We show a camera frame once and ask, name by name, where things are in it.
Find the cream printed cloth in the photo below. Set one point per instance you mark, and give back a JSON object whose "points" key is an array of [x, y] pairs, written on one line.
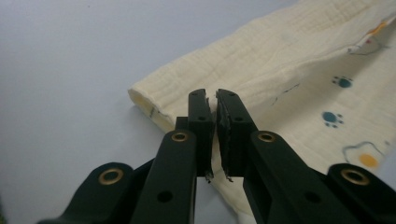
{"points": [[264, 56]]}

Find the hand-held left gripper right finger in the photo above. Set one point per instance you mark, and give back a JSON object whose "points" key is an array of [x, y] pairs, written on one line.
{"points": [[264, 174]]}

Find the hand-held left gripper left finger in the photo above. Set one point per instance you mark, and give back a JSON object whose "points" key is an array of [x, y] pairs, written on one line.
{"points": [[177, 174]]}

